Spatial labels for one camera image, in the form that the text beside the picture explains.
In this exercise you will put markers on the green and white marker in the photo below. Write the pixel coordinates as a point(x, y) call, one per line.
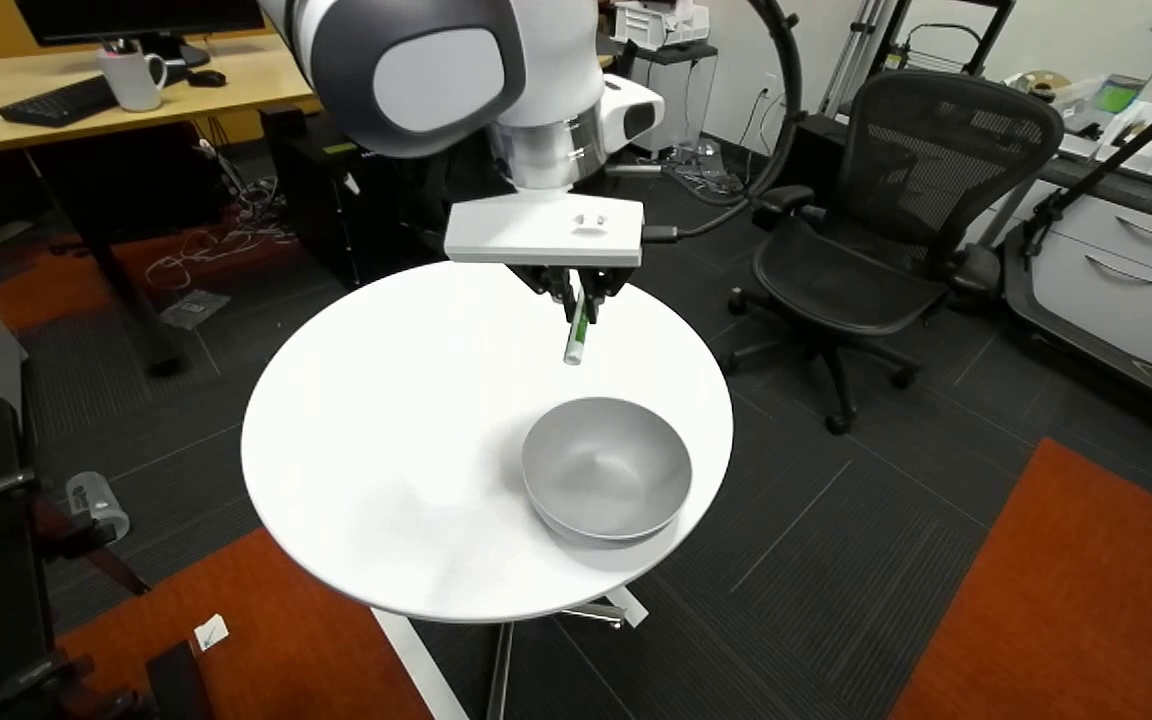
point(578, 332)

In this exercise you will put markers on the grey bowl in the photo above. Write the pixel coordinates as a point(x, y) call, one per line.
point(604, 469)

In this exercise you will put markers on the black computer monitor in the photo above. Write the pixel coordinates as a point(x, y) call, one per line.
point(123, 23)

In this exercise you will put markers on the black computer mouse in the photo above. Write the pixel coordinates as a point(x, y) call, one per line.
point(207, 77)

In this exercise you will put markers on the black computer tower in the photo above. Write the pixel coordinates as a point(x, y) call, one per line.
point(320, 201)

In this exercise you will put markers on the black mesh office chair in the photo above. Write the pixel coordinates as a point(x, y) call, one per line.
point(896, 215)

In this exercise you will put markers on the small white card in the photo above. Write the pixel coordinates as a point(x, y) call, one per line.
point(208, 634)

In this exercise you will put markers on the black tripod stand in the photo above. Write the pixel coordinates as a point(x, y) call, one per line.
point(1110, 161)

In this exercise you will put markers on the white drawer cabinet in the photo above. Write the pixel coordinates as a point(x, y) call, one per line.
point(1123, 264)

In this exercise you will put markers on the round white table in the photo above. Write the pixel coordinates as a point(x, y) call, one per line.
point(440, 453)

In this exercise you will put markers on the white mug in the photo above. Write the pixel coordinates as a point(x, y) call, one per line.
point(133, 77)

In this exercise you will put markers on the black keyboard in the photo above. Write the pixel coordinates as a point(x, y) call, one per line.
point(56, 103)

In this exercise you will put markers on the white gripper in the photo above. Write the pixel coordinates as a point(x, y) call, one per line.
point(543, 228)

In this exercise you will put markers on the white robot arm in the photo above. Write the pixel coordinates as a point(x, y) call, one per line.
point(470, 66)

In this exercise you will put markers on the wooden desk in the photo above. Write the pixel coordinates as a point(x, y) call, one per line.
point(82, 92)

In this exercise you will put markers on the white printer box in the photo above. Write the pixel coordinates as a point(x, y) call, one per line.
point(662, 23)

